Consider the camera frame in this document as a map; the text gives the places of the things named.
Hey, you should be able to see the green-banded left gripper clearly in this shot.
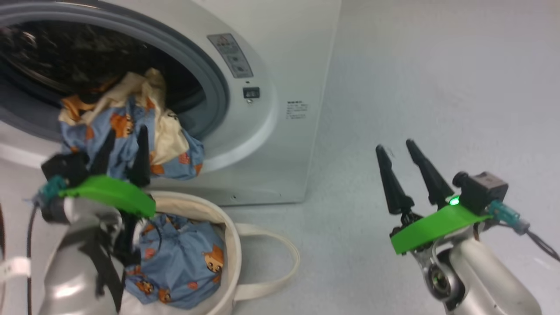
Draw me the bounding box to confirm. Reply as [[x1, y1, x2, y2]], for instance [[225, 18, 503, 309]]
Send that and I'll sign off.
[[58, 126, 156, 219]]

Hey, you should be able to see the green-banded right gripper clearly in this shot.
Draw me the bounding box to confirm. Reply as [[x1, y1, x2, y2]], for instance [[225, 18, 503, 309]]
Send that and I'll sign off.
[[375, 139, 493, 255]]

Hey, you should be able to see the blue bear print cream-lined garment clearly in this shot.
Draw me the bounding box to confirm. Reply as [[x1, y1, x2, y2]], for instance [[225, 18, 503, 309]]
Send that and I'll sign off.
[[58, 68, 205, 181]]

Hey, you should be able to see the cream fabric laundry basket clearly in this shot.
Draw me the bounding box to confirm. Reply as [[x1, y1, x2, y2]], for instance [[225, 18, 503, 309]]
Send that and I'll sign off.
[[0, 190, 300, 315]]

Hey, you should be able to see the white front-load washing machine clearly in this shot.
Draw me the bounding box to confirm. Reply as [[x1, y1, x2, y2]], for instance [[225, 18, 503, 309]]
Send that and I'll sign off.
[[0, 0, 342, 206]]

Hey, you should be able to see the steel washer drum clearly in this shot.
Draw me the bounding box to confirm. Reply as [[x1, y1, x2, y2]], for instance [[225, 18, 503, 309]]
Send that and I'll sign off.
[[0, 22, 206, 132]]

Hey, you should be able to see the grey warning icon sticker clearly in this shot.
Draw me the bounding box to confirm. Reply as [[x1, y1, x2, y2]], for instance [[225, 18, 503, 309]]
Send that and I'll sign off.
[[207, 33, 254, 79]]

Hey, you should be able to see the teal-plug left camera cable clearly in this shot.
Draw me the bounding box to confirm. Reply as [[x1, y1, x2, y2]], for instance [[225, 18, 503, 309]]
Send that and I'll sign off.
[[25, 175, 67, 315]]

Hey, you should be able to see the teal-plug camera cable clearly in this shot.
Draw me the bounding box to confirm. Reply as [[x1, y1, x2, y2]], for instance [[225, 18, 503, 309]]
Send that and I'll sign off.
[[25, 175, 67, 315], [488, 200, 560, 263]]

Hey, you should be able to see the teal-plug right camera cable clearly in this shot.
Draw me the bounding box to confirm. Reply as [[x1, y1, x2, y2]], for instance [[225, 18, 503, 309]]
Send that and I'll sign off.
[[488, 200, 560, 263]]

